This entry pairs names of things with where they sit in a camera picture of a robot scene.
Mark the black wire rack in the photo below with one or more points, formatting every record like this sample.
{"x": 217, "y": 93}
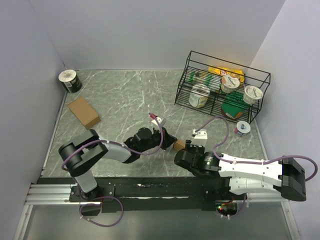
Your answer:
{"x": 197, "y": 61}

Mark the yogurt cup upper middle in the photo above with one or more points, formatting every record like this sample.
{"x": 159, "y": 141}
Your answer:
{"x": 229, "y": 84}

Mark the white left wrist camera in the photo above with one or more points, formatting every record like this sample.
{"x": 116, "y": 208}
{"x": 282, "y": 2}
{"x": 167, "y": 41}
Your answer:
{"x": 157, "y": 120}

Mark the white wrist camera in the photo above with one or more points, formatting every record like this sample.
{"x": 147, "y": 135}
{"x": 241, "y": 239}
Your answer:
{"x": 157, "y": 120}
{"x": 200, "y": 137}

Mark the aluminium frame rail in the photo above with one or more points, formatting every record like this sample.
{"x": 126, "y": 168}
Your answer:
{"x": 60, "y": 194}

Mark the yellow snack bag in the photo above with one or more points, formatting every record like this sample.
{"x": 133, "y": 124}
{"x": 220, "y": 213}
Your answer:
{"x": 222, "y": 71}

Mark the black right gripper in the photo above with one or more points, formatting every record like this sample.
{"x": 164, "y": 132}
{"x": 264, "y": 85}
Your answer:
{"x": 189, "y": 147}

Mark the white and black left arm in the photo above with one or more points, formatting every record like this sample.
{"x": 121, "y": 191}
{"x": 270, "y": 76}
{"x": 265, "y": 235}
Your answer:
{"x": 80, "y": 154}

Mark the dark green noodle cup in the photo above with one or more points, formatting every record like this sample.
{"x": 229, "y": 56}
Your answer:
{"x": 70, "y": 80}

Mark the green snack packet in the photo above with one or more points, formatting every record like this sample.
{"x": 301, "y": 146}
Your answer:
{"x": 234, "y": 106}

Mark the brown cardboard box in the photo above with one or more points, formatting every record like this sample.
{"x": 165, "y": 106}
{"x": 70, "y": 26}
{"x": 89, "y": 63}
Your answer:
{"x": 179, "y": 145}
{"x": 84, "y": 113}

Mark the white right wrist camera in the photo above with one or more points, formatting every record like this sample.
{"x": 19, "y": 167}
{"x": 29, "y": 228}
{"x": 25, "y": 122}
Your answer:
{"x": 200, "y": 137}

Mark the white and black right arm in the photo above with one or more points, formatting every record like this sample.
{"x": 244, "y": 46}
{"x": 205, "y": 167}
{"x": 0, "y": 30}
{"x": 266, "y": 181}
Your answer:
{"x": 245, "y": 176}

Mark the yogurt cup upper right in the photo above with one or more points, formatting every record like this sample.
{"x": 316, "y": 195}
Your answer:
{"x": 252, "y": 94}

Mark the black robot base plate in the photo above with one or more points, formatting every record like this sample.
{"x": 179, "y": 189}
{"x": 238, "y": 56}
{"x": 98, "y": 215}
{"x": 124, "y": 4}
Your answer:
{"x": 152, "y": 193}

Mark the white green cup lower shelf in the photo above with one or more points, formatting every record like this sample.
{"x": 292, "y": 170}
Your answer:
{"x": 199, "y": 95}

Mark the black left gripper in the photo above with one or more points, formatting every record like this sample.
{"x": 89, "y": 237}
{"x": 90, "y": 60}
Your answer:
{"x": 167, "y": 140}

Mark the folded brown cardboard box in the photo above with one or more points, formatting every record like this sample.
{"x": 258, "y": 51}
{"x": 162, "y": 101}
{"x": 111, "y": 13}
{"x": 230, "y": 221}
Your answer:
{"x": 84, "y": 113}

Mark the purple yogurt cup on table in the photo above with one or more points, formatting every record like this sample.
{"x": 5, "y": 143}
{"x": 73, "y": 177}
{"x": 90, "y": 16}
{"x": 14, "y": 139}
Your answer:
{"x": 242, "y": 128}

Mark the green white packet in rack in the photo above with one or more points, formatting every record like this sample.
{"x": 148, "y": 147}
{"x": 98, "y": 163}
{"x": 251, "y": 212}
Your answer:
{"x": 209, "y": 80}

